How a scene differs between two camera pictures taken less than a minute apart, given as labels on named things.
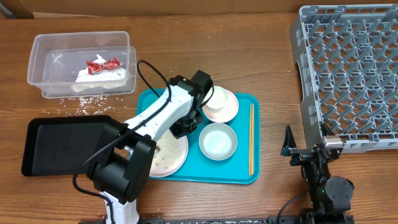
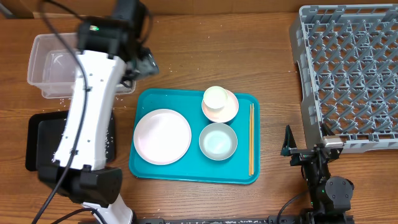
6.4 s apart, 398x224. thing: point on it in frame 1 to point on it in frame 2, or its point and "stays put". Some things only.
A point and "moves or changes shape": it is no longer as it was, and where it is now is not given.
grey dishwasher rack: [347, 58] stays put
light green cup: [219, 99] stays put
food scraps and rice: [168, 152] moves or changes shape
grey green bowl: [217, 141] stays put
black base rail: [273, 219] stays put
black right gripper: [301, 155] stays put
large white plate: [169, 154] moves or changes shape
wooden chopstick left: [250, 139] stays put
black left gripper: [180, 130] to [148, 64]
